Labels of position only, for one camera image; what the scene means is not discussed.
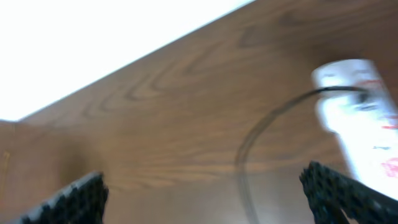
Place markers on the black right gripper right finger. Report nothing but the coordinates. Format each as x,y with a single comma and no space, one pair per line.
335,198

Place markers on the white power strip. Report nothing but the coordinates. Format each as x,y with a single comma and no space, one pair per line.
368,133

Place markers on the white USB wall charger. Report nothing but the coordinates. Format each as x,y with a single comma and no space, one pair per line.
361,75

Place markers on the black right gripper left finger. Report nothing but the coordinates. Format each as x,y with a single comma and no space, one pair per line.
81,202

